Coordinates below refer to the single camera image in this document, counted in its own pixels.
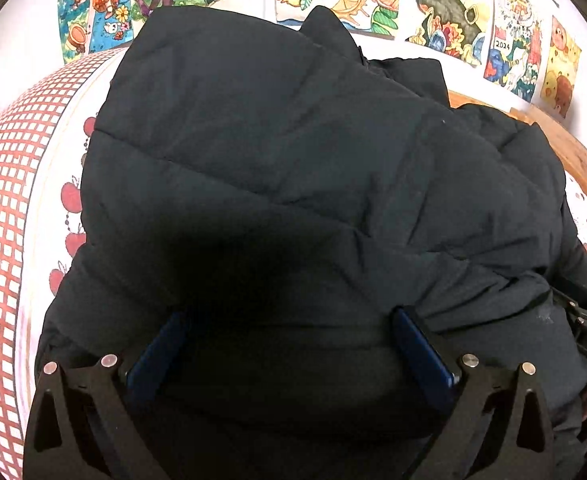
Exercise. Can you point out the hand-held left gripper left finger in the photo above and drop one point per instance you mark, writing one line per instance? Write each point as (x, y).
(158, 355)

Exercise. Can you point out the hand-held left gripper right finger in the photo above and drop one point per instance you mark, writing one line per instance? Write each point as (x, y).
(423, 355)

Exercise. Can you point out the black puffer jacket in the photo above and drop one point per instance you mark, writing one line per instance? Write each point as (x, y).
(273, 160)

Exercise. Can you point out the red checked apple-print bed sheet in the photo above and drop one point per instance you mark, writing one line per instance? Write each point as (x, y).
(8, 185)

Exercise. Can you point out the yellow bear wall poster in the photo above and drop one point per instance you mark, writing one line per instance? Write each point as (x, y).
(561, 75)

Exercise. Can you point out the calendar wall poster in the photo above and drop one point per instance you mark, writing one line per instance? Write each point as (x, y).
(513, 45)

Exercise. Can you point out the dark fish wall poster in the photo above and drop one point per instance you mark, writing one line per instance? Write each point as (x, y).
(448, 15)

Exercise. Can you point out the orange-haired figure wall poster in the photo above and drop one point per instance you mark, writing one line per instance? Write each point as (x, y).
(95, 5)

